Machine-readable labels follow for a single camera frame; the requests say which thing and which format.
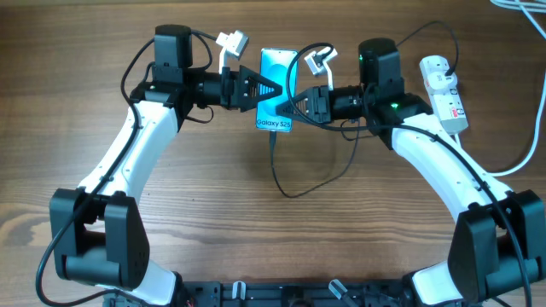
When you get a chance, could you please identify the black camera cable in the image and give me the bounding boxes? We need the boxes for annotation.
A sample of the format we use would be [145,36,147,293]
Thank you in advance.
[284,42,534,307]
[35,29,214,307]

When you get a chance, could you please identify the black left camera cable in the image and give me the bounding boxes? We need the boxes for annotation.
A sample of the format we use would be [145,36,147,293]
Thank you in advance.
[35,29,214,307]

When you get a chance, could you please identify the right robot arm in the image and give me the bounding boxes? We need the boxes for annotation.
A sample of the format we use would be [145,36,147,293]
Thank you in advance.
[276,38,545,306]

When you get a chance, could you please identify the black right camera cable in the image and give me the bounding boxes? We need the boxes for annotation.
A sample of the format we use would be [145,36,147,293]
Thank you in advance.
[284,42,534,307]

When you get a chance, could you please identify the white power strip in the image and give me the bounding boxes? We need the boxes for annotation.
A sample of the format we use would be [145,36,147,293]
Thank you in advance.
[419,55,468,135]

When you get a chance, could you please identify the white cables at corner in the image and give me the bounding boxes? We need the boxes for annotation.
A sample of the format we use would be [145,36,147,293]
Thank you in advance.
[489,0,546,35]

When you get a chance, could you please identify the turquoise screen smartphone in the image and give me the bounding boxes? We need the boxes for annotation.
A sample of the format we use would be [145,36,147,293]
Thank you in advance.
[255,48,297,132]

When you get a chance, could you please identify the black USB charging cable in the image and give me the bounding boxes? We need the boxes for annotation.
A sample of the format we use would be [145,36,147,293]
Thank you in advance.
[268,20,461,200]

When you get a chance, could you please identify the white power strip cord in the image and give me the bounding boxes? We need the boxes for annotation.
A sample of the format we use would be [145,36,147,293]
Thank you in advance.
[451,70,546,177]

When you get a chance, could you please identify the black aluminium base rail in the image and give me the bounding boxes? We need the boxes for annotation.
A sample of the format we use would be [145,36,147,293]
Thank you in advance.
[174,280,423,307]

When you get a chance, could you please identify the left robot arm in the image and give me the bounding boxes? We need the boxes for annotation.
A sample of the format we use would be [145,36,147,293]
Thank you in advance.
[43,25,282,306]

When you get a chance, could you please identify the white charger plug adapter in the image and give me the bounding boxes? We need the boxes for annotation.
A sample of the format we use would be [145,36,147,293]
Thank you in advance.
[425,72,458,96]

